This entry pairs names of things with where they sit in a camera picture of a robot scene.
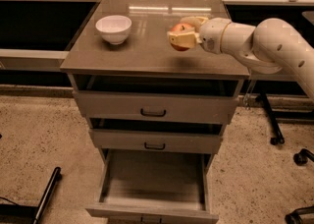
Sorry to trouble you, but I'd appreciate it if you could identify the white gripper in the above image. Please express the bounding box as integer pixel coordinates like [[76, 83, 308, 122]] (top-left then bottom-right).
[[167, 16, 232, 54]]

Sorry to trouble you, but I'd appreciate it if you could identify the red apple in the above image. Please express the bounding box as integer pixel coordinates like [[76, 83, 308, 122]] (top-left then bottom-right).
[[171, 23, 191, 51]]

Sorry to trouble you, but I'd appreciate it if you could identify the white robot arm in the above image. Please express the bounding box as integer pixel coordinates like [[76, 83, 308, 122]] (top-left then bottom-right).
[[167, 17, 314, 98]]

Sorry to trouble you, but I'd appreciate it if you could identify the grey drawer cabinet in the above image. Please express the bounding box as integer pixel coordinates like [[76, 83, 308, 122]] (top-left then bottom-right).
[[60, 0, 250, 157]]

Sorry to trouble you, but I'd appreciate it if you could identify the grey middle drawer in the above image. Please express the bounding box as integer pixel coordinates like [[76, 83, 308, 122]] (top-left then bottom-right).
[[89, 119, 224, 154]]

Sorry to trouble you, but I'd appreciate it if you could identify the grey drawer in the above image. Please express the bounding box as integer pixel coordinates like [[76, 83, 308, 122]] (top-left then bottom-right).
[[74, 76, 239, 124], [86, 150, 219, 224], [89, 119, 224, 154]]

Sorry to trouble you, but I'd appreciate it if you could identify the grey top drawer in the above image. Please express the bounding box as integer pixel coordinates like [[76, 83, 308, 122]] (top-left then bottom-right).
[[74, 76, 239, 124]]

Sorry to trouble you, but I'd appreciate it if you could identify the grey bottom drawer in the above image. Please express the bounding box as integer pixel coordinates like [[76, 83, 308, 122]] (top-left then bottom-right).
[[86, 150, 219, 224]]

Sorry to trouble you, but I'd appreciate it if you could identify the white ceramic bowl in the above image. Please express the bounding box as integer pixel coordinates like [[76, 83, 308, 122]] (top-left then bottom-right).
[[95, 15, 132, 45]]

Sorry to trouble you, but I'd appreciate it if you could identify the black stand leg right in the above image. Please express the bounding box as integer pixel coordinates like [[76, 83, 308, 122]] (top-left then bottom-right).
[[260, 92, 285, 145]]

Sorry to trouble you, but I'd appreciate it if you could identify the black stand leg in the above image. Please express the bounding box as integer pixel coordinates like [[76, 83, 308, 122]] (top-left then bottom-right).
[[260, 92, 285, 145], [31, 167, 62, 224]]

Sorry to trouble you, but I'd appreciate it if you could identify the black caster wheel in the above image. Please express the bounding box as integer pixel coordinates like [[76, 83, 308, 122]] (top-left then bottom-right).
[[293, 148, 314, 166]]

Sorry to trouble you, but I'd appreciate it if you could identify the black stand leg left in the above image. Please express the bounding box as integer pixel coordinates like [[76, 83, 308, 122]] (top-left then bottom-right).
[[31, 167, 62, 224]]

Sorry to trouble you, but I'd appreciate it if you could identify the black top drawer handle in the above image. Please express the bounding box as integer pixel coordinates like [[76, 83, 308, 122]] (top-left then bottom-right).
[[140, 108, 167, 117]]

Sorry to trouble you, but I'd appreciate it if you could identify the black drawer handle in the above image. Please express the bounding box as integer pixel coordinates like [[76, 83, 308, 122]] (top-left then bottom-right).
[[140, 108, 167, 117], [144, 142, 166, 150]]

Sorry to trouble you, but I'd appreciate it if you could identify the black middle drawer handle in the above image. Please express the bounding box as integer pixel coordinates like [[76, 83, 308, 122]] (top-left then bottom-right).
[[144, 142, 166, 150]]

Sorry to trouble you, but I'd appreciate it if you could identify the grey metal rail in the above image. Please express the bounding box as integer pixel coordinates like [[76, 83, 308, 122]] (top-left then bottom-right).
[[0, 49, 69, 72]]

